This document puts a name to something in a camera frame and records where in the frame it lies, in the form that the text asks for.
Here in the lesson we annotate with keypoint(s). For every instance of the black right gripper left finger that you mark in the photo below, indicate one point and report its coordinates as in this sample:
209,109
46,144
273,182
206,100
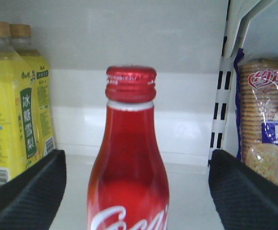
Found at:
31,200

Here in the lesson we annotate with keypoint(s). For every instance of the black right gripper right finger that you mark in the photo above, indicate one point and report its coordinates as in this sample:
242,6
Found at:
244,200

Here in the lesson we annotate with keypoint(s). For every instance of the red coca cola bottle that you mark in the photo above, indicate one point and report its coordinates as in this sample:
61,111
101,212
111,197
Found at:
128,188

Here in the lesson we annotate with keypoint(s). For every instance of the yellow pear tea bottle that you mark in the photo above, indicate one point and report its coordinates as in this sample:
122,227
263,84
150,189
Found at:
21,42
18,145

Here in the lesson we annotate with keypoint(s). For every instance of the round biscuit package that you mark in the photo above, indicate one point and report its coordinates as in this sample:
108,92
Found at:
257,113

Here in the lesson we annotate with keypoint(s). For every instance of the white metal shelf unit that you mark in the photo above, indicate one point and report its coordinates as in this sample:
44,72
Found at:
191,44

